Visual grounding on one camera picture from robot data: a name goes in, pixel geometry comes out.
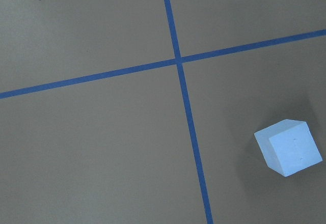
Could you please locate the light blue foam block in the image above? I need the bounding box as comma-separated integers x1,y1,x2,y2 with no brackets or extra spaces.
254,119,322,177

